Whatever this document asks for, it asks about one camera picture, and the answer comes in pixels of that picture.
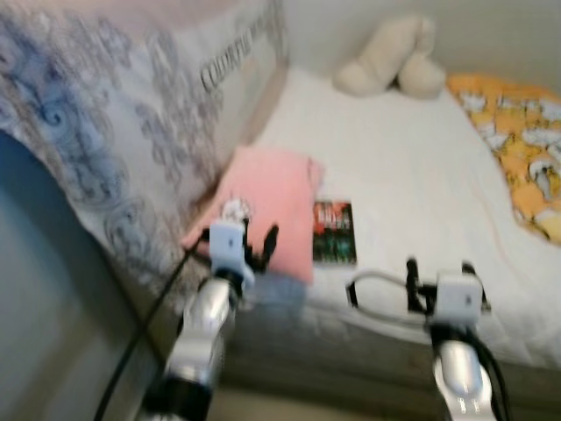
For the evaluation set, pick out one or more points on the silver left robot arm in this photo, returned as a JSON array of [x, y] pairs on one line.
[[202, 333]]

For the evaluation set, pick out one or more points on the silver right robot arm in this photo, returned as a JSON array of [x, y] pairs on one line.
[[460, 373]]

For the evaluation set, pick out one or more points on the cream plush toy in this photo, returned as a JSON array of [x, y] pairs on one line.
[[386, 57]]

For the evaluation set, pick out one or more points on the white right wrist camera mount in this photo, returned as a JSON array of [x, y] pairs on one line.
[[458, 296]]

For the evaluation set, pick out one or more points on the pink cartoon print cloth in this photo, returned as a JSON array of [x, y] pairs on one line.
[[272, 189]]

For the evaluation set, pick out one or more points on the orange cartoon print blanket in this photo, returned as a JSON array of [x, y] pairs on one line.
[[513, 132]]

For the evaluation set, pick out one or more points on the white quilted bed sheet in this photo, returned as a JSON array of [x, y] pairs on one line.
[[412, 175]]

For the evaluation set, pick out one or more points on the pink-edged dark cover book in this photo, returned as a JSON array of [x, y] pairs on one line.
[[334, 233]]

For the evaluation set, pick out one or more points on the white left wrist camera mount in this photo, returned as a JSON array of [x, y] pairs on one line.
[[226, 250]]

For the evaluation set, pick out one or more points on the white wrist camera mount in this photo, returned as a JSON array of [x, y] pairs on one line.
[[458, 296], [226, 250]]

